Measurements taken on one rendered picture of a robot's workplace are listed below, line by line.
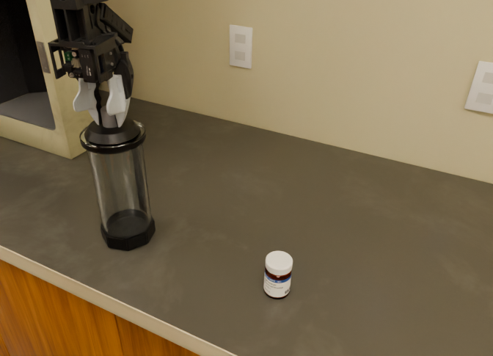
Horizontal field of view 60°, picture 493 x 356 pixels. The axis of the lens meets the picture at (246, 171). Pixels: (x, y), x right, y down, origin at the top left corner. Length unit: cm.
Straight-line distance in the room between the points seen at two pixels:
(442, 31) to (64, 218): 92
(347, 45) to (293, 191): 40
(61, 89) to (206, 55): 44
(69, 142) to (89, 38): 54
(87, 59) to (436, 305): 67
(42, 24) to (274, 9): 56
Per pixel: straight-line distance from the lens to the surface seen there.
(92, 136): 74
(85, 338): 102
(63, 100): 111
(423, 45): 111
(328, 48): 115
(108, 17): 70
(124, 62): 69
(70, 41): 65
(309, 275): 79
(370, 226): 93
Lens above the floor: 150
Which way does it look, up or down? 32 degrees down
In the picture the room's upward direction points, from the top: 2 degrees clockwise
